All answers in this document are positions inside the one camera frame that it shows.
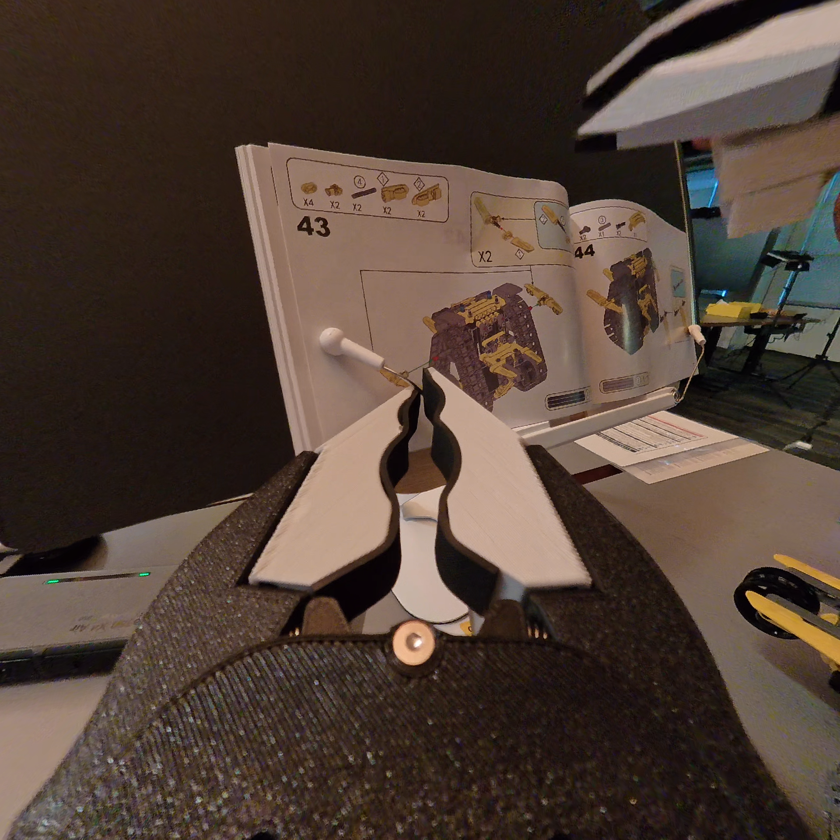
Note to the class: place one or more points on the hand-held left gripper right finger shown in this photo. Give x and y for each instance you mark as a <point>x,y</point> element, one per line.
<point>512,512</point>

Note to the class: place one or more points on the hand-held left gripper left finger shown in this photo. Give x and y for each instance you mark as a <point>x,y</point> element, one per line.
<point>328,518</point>

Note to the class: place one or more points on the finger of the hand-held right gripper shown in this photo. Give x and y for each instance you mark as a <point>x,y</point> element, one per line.
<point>741,23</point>
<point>722,98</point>

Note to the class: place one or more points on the white book stand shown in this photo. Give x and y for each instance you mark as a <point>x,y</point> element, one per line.
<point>590,426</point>

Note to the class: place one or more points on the building instruction booklet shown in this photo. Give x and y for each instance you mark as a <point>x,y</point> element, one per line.
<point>394,262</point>

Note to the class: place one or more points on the printed paper sheet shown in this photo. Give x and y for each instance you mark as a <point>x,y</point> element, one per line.
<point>656,446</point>

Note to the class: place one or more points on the black tripod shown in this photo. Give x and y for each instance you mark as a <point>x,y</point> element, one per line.
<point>787,282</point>

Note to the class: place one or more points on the yellow box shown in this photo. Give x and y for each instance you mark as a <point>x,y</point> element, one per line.
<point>728,310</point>

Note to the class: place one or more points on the wooden desk with black legs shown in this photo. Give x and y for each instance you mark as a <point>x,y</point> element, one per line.
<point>754,323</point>

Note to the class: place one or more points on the grey electronic device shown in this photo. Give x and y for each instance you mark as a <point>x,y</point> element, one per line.
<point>52,617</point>

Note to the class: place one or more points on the yellow toy brick vehicle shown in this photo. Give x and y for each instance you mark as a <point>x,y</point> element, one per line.
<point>787,617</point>

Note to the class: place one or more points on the black partition panel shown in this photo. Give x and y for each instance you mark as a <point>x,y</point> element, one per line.
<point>131,197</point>

